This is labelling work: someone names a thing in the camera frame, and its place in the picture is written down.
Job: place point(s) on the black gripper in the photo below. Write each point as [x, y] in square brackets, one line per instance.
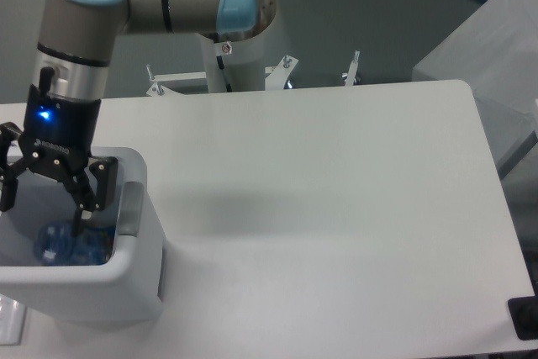
[59, 136]

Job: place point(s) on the clear plastic water bottle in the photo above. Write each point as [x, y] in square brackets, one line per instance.
[54, 245]

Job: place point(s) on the blue snack bag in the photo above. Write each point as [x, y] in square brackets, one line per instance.
[93, 247]

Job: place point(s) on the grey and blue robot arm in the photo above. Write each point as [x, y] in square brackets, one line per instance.
[74, 51]

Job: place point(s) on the white plastic trash can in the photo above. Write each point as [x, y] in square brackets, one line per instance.
[109, 272]

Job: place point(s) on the right metal clamp bolt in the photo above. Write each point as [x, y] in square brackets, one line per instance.
[352, 76]

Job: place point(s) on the grey covered side table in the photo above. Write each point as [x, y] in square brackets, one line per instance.
[495, 52]

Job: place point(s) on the black device at edge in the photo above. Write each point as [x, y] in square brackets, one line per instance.
[523, 312]

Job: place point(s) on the left white clamp bracket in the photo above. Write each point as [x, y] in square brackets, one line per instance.
[176, 83]

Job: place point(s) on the white clamp bracket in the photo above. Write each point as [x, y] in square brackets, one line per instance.
[279, 77]
[176, 83]

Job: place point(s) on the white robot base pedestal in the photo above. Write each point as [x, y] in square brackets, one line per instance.
[234, 62]

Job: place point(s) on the middle white clamp bracket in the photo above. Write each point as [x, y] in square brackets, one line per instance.
[279, 77]

